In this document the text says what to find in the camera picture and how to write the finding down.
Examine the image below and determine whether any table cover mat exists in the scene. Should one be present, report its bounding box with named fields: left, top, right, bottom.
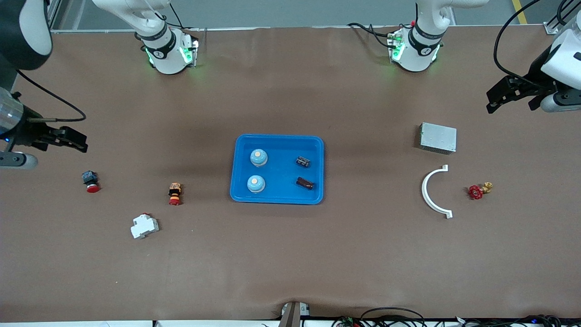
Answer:
left=0, top=25, right=581, bottom=322

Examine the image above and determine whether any metal table clamp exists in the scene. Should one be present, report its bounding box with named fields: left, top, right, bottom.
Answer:
left=278, top=301, right=311, bottom=327

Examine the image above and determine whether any blue plastic tray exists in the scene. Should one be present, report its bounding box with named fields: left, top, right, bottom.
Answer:
left=230, top=134, right=325, bottom=205

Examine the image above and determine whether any black arm base cable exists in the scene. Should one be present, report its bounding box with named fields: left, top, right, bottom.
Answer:
left=347, top=22, right=396, bottom=50
left=167, top=2, right=200, bottom=32

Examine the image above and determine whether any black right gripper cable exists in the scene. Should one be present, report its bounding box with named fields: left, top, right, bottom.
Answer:
left=16, top=68, right=88, bottom=123

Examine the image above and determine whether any red mushroom button black body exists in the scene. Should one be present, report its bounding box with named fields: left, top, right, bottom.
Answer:
left=82, top=170, right=100, bottom=194

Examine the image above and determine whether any white circuit breaker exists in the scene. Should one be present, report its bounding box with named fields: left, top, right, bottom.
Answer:
left=130, top=213, right=160, bottom=240

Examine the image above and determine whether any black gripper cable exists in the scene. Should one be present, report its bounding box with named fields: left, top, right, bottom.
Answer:
left=493, top=0, right=545, bottom=87
left=16, top=68, right=88, bottom=123

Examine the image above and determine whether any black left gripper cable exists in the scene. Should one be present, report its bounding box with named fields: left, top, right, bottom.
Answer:
left=493, top=0, right=545, bottom=87

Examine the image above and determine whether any red handle brass valve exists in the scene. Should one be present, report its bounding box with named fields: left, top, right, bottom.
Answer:
left=468, top=182, right=494, bottom=201

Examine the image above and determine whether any white curved plastic bracket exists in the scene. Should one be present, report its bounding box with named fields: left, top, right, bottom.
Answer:
left=421, top=164, right=453, bottom=219

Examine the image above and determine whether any bundle of black cables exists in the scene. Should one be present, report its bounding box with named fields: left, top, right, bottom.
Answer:
left=331, top=307, right=581, bottom=327

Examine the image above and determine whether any aluminium frame profile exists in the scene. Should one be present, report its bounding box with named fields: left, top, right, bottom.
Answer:
left=45, top=0, right=63, bottom=33
left=542, top=0, right=568, bottom=35

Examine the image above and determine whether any silver metal box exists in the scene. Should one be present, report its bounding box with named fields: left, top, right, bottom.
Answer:
left=419, top=122, right=458, bottom=155

